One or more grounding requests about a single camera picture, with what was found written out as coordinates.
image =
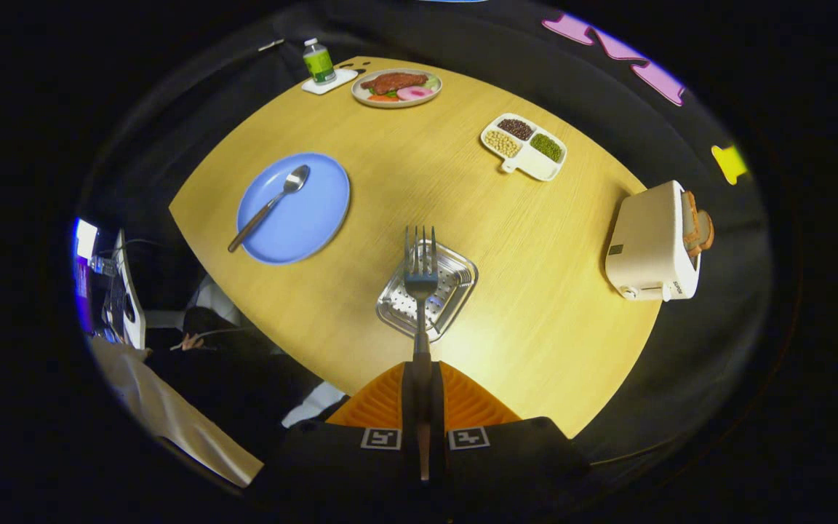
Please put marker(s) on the person's dark clothing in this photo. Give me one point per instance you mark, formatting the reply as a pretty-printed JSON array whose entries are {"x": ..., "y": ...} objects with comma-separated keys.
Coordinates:
[{"x": 244, "y": 378}]

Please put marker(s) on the beige cloth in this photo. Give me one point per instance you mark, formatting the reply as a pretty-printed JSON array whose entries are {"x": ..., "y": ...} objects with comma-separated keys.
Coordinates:
[{"x": 172, "y": 415}]

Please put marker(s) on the computer monitor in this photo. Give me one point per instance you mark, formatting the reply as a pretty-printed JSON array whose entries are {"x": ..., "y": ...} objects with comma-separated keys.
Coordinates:
[{"x": 132, "y": 320}]

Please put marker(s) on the white square coaster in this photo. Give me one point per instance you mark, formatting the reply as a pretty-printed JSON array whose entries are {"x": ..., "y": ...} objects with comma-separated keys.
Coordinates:
[{"x": 345, "y": 76}]

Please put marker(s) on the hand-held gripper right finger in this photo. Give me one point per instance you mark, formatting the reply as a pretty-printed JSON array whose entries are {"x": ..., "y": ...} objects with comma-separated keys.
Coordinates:
[{"x": 437, "y": 407}]

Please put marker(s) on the green drink bottle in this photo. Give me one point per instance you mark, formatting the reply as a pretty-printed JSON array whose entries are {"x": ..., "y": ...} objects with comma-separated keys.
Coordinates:
[{"x": 319, "y": 65}]

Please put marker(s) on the white divided bean dish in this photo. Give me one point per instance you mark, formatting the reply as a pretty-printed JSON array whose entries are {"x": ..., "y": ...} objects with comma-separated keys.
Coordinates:
[{"x": 535, "y": 164}]

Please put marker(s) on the pink ham slice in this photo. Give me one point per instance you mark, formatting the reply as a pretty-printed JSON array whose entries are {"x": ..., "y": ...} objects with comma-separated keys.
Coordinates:
[{"x": 416, "y": 93}]

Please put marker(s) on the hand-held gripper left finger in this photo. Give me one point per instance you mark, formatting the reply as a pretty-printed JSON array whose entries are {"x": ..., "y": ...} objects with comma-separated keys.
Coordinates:
[{"x": 408, "y": 407}]

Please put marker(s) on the brown meat slice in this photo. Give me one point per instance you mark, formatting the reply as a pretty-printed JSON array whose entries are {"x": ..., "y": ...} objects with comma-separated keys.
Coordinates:
[{"x": 393, "y": 81}]

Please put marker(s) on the silver cloth clip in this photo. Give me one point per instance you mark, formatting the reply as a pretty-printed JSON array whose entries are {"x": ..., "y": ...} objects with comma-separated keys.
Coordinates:
[{"x": 271, "y": 44}]

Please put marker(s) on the blue plate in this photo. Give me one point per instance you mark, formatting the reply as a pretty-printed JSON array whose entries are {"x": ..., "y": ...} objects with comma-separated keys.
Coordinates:
[{"x": 310, "y": 218}]

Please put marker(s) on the white toaster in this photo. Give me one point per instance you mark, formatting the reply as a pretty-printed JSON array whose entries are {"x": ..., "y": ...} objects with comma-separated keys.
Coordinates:
[{"x": 648, "y": 240}]

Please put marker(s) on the toast slice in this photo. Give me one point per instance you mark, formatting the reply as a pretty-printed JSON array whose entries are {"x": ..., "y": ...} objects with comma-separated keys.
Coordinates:
[
  {"x": 706, "y": 231},
  {"x": 688, "y": 218}
]

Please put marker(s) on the white food plate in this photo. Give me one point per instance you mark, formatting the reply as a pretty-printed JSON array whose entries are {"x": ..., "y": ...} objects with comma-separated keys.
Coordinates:
[{"x": 390, "y": 104}]

